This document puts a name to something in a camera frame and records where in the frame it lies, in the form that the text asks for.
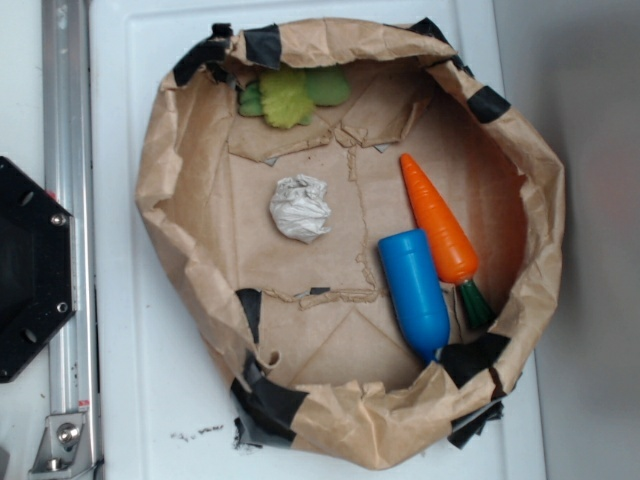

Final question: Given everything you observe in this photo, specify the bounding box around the crumpled white paper ball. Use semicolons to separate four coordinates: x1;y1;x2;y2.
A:
269;174;332;244

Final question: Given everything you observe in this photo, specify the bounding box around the brown paper bag bin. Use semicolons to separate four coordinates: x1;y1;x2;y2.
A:
135;18;565;470

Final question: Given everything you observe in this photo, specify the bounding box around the white plastic tray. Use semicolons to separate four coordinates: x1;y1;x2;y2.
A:
87;0;549;480

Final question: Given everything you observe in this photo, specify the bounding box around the orange toy carrot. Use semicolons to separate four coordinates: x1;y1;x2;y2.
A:
400;153;496;328

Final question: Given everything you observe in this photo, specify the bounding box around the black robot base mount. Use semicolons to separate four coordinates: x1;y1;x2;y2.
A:
1;157;75;384

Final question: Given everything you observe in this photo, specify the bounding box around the metal corner bracket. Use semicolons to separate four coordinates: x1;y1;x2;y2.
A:
28;413;92;479

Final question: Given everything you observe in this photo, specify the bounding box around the green toy lettuce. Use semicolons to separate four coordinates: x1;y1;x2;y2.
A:
238;65;351;129

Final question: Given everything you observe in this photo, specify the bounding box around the blue plastic bottle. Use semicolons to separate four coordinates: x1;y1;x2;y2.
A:
378;229;450;363

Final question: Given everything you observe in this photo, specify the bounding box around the aluminium extrusion rail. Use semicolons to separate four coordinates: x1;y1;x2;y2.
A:
41;1;104;479

